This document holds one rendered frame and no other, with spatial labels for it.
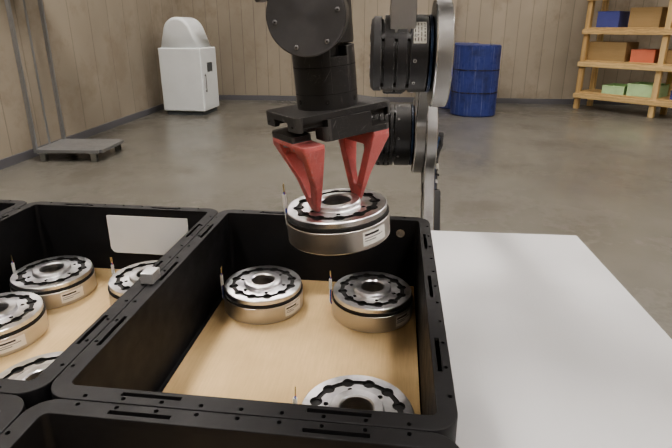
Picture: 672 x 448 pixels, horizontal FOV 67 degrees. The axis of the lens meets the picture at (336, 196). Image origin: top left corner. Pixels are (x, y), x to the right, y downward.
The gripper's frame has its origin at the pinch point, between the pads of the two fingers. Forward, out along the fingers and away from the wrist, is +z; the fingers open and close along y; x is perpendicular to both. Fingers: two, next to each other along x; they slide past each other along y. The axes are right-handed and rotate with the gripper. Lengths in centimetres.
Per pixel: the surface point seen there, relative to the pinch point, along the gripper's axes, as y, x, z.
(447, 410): -4.6, -20.3, 9.2
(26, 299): -29.8, 27.9, 13.3
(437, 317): 3.0, -11.1, 9.7
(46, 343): -28.8, 20.9, 16.4
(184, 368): -16.5, 7.7, 17.7
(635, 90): 703, 344, 124
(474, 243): 57, 35, 37
